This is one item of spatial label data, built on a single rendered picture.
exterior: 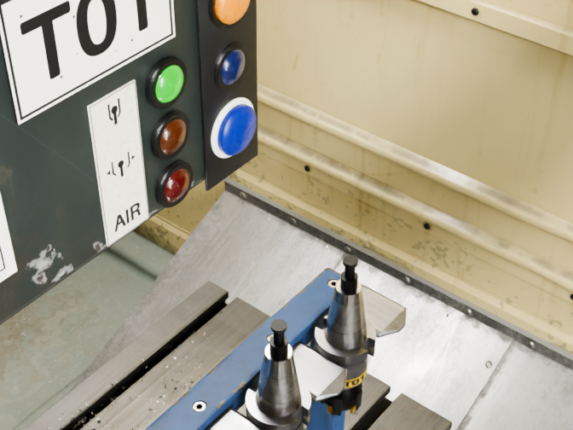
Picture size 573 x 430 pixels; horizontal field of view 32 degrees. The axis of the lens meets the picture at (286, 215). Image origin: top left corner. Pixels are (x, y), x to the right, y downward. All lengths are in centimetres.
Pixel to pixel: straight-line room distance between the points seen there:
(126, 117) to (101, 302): 152
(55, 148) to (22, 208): 3
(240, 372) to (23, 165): 57
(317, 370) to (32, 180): 59
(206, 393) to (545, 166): 61
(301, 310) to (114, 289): 101
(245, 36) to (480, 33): 82
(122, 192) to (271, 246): 122
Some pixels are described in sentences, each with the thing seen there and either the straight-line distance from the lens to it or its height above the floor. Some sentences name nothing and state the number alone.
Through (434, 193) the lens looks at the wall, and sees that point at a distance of 150.
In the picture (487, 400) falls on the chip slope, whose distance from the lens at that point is 154.
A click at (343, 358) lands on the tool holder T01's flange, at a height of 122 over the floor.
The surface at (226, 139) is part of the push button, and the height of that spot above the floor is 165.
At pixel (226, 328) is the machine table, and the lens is 148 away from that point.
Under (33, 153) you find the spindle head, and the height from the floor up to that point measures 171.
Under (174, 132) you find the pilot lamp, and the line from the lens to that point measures 51.
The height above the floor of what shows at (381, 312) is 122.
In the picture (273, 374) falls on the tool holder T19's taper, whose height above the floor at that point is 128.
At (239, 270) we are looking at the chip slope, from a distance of 172.
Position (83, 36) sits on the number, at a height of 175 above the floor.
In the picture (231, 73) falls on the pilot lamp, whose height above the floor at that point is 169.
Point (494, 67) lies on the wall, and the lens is 134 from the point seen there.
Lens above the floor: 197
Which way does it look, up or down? 40 degrees down
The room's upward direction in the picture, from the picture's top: 1 degrees clockwise
